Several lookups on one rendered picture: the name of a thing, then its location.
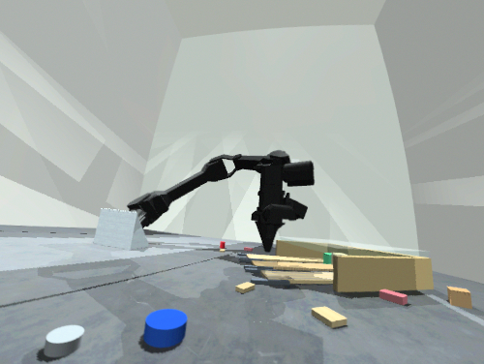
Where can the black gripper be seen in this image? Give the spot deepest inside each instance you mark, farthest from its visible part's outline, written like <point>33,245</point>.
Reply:
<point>270,213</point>

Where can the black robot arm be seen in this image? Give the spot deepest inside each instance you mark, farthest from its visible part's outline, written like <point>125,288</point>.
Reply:
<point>274,168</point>

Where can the small green cube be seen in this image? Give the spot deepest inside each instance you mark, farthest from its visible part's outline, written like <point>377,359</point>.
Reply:
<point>326,258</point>

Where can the white short cylinder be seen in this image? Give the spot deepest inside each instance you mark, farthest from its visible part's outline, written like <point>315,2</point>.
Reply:
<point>63,341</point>

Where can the blue cylinder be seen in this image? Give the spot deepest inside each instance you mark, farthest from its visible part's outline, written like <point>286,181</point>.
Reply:
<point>165,328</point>

